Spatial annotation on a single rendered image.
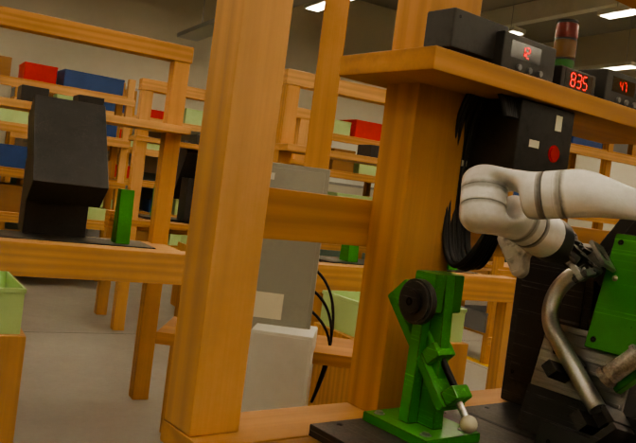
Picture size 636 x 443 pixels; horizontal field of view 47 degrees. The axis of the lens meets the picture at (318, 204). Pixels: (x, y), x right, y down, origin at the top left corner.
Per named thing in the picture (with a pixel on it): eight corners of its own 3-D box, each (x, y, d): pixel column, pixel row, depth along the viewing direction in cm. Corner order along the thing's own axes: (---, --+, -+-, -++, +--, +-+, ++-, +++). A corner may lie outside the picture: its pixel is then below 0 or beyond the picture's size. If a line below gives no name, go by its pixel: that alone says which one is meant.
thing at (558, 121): (567, 187, 147) (577, 113, 147) (513, 177, 137) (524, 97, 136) (517, 183, 157) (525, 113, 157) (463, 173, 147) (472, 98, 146)
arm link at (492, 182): (471, 178, 118) (559, 171, 111) (467, 229, 115) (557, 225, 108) (456, 159, 113) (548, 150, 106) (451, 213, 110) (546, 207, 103)
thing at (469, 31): (505, 63, 138) (510, 26, 138) (450, 45, 129) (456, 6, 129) (476, 66, 144) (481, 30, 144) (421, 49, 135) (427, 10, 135)
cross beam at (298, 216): (640, 267, 204) (644, 235, 204) (237, 237, 125) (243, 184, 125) (623, 264, 208) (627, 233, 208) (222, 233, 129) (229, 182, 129)
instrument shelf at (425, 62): (697, 146, 175) (699, 129, 175) (432, 68, 120) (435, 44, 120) (601, 143, 195) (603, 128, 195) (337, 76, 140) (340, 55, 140)
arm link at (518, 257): (500, 239, 129) (479, 227, 125) (553, 203, 123) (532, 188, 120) (519, 281, 123) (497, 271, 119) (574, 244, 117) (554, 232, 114)
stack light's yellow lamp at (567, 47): (578, 62, 167) (581, 42, 167) (566, 57, 164) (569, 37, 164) (559, 63, 171) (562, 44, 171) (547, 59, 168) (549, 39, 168)
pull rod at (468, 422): (480, 434, 116) (485, 398, 116) (468, 436, 115) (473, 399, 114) (453, 423, 121) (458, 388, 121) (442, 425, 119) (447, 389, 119)
